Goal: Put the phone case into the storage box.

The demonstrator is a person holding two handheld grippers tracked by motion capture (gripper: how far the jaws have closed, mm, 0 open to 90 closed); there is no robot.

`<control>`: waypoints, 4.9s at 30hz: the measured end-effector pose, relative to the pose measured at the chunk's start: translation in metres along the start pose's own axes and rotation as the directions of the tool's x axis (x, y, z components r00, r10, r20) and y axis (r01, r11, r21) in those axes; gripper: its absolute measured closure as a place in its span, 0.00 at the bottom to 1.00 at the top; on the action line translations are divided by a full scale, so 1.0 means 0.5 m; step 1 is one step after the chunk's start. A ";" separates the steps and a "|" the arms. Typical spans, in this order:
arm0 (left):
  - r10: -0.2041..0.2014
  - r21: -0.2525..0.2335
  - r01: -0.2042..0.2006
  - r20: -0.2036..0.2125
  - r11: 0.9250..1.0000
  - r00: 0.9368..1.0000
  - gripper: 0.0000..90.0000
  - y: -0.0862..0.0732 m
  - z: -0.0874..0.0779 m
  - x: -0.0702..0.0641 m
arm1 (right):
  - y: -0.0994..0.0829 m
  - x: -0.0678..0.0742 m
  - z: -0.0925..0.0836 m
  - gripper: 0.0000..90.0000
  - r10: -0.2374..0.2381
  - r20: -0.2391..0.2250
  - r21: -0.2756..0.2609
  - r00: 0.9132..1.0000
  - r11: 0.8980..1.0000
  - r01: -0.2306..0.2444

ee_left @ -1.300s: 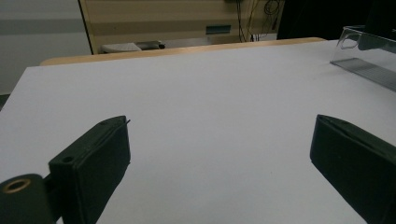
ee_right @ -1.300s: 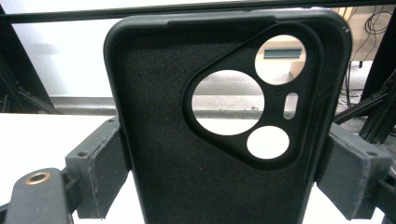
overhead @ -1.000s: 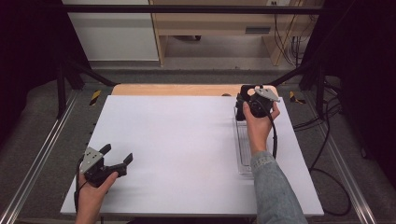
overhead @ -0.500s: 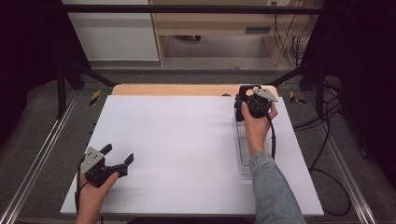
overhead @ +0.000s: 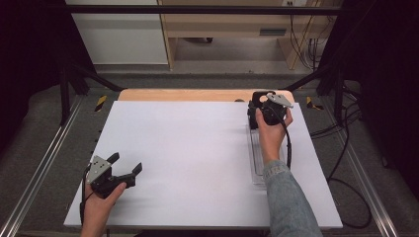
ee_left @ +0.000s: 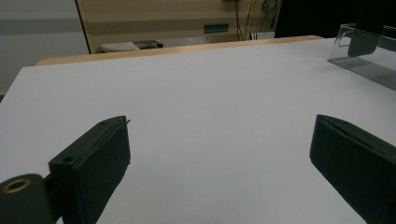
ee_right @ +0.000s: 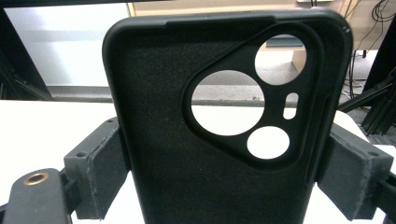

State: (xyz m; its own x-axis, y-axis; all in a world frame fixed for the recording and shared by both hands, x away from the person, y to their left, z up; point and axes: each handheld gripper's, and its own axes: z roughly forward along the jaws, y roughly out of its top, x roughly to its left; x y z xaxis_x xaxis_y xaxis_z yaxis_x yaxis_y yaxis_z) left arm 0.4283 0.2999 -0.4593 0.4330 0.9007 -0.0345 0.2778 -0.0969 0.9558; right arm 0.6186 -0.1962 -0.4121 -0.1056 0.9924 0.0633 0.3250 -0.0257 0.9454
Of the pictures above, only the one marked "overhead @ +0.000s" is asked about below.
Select black stand leg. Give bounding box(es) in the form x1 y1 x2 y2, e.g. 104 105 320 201
282 63 346 126
58 62 124 126

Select white board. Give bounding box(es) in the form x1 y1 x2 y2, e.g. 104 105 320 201
63 101 344 230

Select wooden table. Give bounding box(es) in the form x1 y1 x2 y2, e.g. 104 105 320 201
118 88 295 103

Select aluminium rail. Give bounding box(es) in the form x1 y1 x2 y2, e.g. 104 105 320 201
0 95 84 237
320 98 400 237

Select person's left hand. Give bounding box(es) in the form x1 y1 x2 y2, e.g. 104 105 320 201
80 182 127 237

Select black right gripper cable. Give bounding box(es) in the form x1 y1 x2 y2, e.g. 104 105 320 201
270 107 373 230

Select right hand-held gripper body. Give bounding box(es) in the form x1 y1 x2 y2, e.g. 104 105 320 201
260 93 294 126

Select person's right hand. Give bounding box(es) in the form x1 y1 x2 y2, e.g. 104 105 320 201
256 108 293 163

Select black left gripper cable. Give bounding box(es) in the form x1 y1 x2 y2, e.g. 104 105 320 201
79 165 93 225

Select bundle of hanging cables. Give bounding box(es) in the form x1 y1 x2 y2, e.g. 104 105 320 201
289 14 332 71

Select clear plastic packaging box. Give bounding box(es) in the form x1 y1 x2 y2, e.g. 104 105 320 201
246 126 288 187

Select black curtain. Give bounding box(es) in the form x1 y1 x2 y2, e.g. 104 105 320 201
319 0 419 200
0 0 97 156

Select black floor cables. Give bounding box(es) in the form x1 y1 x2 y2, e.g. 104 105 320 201
309 83 365 169

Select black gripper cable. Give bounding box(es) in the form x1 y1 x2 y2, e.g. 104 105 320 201
79 165 93 225
270 107 373 230

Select black horizontal bar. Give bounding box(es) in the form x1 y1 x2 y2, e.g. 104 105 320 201
65 4 344 16

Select yellow black tape marker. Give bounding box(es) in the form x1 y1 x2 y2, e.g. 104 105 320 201
305 96 325 111
94 95 109 113

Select white cabinet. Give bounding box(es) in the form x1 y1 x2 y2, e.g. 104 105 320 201
65 0 169 65

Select light wooden desk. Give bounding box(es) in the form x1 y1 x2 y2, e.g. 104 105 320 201
157 0 344 71

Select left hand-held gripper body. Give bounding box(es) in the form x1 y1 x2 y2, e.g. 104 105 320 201
86 155 136 199

